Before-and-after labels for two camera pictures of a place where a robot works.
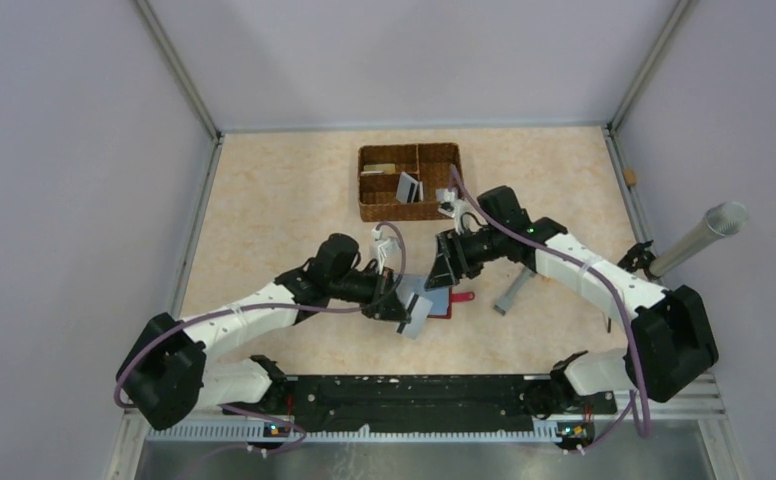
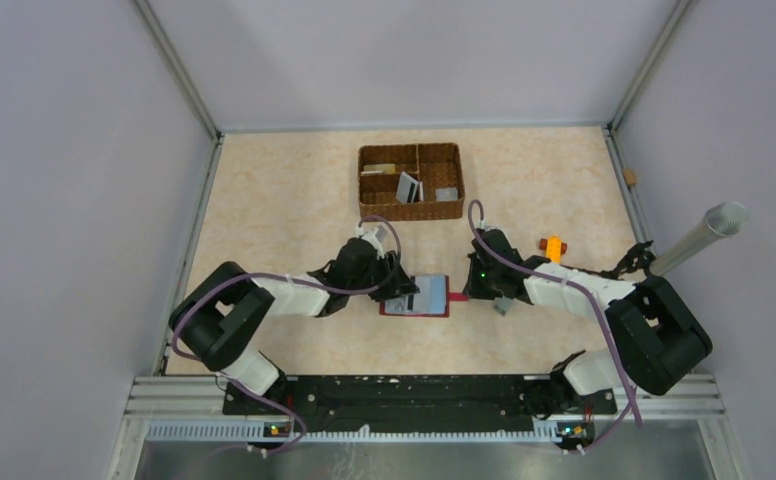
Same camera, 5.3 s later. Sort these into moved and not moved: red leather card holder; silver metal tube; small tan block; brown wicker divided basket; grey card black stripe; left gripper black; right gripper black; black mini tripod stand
Moved: grey card black stripe; right gripper black; left gripper black
Not moved: small tan block; red leather card holder; silver metal tube; black mini tripod stand; brown wicker divided basket
